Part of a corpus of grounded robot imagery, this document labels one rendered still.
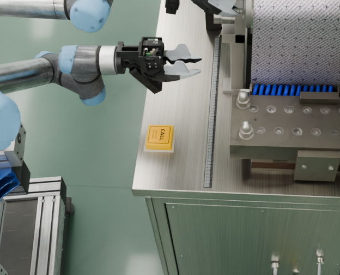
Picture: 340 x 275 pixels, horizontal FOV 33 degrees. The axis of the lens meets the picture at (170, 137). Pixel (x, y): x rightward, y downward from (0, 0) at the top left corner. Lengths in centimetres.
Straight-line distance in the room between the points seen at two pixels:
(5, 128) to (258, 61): 63
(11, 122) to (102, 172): 139
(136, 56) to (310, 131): 47
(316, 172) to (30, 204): 129
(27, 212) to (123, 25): 131
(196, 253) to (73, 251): 78
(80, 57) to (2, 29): 195
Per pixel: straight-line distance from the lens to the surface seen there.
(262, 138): 142
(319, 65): 148
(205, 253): 185
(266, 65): 148
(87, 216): 254
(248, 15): 137
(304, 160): 143
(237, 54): 157
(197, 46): 181
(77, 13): 123
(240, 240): 175
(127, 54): 146
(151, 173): 153
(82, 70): 150
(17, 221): 237
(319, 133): 146
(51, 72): 160
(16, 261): 230
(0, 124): 126
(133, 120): 278
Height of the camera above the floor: 219
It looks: 54 degrees down
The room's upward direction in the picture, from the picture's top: 9 degrees counter-clockwise
